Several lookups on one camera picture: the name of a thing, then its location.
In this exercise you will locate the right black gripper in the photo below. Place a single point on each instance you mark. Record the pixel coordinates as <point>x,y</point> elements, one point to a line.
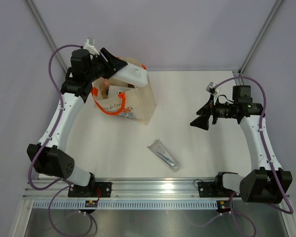
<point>202,121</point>

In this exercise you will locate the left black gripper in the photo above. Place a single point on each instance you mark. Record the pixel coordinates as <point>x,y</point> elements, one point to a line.
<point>113,63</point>

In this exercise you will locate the peach bottle pink cap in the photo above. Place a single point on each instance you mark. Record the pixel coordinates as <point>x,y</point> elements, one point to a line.
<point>106,87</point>

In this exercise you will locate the white bottle black cap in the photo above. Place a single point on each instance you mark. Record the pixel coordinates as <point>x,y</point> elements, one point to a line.
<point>116,90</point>

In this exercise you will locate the silver tube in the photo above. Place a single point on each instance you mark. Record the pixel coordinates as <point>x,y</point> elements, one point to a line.
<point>161,152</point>

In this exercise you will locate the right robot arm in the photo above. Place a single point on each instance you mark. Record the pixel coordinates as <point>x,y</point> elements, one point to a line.
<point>267,182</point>

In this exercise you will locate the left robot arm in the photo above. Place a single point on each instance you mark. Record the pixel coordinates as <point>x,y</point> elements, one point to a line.
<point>49,155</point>

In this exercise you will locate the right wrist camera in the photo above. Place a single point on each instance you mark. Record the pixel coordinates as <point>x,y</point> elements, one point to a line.
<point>211,88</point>

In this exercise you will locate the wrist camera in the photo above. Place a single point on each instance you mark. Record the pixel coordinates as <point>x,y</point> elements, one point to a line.
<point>211,88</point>
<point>90,46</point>

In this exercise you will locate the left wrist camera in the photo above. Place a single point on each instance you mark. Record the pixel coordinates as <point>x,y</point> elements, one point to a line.
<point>90,46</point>

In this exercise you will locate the canvas bag orange handles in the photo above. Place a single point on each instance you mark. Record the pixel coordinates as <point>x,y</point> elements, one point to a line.
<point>137,104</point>

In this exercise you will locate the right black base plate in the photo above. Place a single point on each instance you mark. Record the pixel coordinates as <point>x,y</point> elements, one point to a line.
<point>212,190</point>

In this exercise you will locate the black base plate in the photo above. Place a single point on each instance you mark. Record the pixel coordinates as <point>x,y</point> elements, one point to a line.
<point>212,190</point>
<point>101,189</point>

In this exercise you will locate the aluminium mounting rail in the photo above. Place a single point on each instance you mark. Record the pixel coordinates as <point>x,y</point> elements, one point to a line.
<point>128,189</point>

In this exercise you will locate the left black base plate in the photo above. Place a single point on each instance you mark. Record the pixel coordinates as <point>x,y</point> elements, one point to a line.
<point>101,189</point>

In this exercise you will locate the white slotted cable duct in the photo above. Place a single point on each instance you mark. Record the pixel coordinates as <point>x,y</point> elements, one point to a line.
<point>128,204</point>

